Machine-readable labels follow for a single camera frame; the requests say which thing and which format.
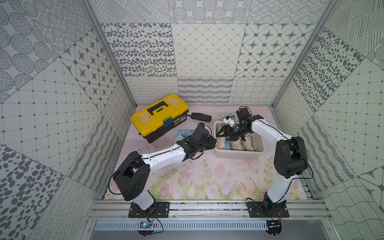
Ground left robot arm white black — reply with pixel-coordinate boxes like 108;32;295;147
111;124;217;212

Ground mint green umbrella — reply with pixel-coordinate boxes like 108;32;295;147
175;135;185;144

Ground white slotted cable duct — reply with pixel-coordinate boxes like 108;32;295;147
94;220;268;231

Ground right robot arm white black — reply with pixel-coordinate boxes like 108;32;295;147
217;106;309;210

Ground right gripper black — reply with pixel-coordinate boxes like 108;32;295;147
216;123;250;142

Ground yellow black toolbox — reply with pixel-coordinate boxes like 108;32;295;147
131;94;189;144

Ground beige umbrella black stripes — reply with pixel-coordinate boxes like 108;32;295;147
216;122;227;150

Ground white plastic storage box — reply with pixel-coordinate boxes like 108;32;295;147
214;133;266;160

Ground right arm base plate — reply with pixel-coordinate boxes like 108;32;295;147
246;201;290;218

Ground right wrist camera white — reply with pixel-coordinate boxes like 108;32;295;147
223;115;236;127

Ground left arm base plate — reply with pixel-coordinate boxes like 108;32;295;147
129;202;170;219

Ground sky blue long umbrella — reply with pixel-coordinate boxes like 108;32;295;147
225;140;232;150

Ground periwinkle blue folded umbrella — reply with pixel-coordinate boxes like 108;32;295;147
177;130;194;138

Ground aluminium mounting rail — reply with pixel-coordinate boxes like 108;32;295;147
85;200;331;221

